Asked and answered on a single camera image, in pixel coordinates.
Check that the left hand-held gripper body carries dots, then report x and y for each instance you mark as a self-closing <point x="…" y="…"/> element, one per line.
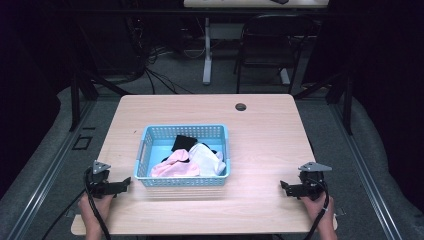
<point x="100" y="185"/>

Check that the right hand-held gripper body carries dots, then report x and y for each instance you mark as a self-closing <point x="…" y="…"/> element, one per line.
<point x="311" y="183"/>

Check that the person's left hand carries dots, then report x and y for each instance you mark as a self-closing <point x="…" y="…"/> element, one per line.
<point x="100" y="206"/>

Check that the person's right hand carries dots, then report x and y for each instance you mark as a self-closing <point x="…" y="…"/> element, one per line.
<point x="315" y="208"/>

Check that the light blue plastic basket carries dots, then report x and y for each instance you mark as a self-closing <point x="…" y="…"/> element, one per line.
<point x="151" y="155"/>

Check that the pink cloth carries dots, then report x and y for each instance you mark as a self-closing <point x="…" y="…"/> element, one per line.
<point x="175" y="165"/>

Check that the black cloth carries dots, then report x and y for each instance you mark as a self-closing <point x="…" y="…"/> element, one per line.
<point x="182" y="143"/>

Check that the white cloth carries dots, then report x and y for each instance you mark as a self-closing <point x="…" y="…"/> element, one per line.
<point x="206" y="160"/>

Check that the black metal stand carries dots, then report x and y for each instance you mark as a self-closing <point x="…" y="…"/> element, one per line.
<point x="343" y="96"/>
<point x="83" y="90"/>

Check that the black folding chair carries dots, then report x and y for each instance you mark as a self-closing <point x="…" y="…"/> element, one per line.
<point x="273" y="43"/>

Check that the white desk leg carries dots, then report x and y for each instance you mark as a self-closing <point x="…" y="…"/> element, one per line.
<point x="207" y="60"/>

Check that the black floor socket frame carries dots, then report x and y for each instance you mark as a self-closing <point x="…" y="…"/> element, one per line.
<point x="82" y="142"/>

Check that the aluminium floor rail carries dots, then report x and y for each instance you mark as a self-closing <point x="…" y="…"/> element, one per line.
<point x="50" y="173"/>
<point x="366" y="173"/>

